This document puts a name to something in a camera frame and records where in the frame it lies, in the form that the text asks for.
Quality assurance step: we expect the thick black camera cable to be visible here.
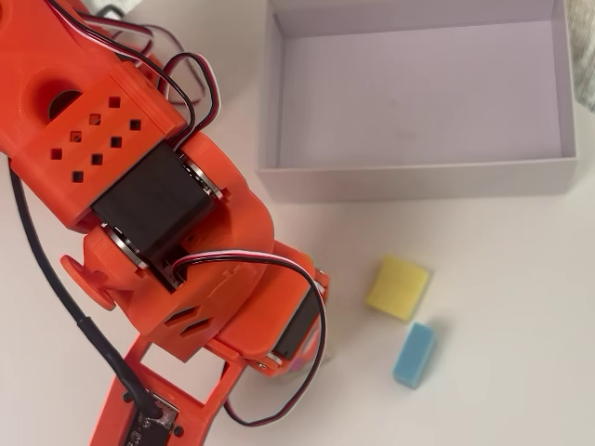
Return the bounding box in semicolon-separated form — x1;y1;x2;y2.
7;157;164;422

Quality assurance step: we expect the blue foam cuboid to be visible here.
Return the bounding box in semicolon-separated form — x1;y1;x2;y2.
391;321;437;390

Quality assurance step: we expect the grey woven curtain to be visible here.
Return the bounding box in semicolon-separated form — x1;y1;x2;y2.
569;0;595;112

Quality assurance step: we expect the wrist camera with orange mount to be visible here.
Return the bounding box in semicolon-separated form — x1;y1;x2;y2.
90;334;244;446

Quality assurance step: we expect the red white black servo cable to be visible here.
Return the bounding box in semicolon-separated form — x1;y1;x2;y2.
170;249;329;426
46;0;197;150
155;51;223;150

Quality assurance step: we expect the orange gripper with servo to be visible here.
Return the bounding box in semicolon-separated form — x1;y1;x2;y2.
217;240;332;374

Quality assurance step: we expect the yellow foam cuboid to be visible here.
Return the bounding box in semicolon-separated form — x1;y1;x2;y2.
364;254;431;324

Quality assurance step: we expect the white cardboard bin box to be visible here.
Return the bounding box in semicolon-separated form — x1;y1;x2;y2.
257;0;579;204

